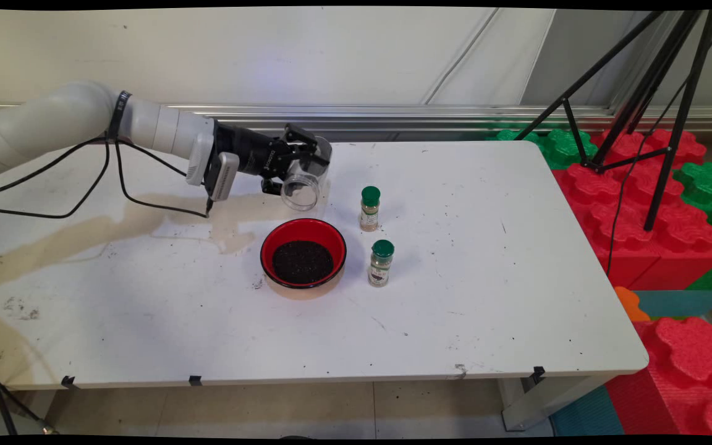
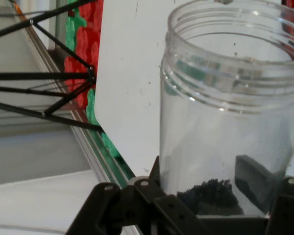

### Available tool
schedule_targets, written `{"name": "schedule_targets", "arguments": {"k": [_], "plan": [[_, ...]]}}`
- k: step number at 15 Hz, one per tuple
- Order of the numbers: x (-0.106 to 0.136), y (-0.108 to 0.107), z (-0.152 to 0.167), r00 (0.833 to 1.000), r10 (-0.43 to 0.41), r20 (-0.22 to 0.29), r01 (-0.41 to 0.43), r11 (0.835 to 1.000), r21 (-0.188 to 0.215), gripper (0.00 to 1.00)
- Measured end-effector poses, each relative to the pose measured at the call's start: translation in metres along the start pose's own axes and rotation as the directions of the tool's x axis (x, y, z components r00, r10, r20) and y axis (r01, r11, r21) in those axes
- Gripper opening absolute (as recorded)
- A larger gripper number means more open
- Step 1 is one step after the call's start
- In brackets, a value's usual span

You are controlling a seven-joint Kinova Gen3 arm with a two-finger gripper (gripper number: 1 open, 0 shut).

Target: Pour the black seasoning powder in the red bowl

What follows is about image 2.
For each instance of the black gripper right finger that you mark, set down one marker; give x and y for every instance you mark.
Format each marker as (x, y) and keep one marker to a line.
(252, 181)

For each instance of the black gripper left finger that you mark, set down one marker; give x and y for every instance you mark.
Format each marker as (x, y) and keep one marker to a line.
(142, 210)

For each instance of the clear plastic jar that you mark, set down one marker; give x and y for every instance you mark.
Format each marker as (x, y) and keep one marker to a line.
(210, 122)

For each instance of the green foam block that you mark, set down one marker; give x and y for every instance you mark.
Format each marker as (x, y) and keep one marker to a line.
(107, 144)

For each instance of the black tripod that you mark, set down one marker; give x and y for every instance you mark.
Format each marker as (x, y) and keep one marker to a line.
(39, 76)

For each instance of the red foam block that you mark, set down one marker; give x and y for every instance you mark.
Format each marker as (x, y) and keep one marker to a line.
(88, 41)

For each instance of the aluminium wall rail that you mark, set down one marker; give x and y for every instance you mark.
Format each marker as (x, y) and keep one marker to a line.
(93, 151)

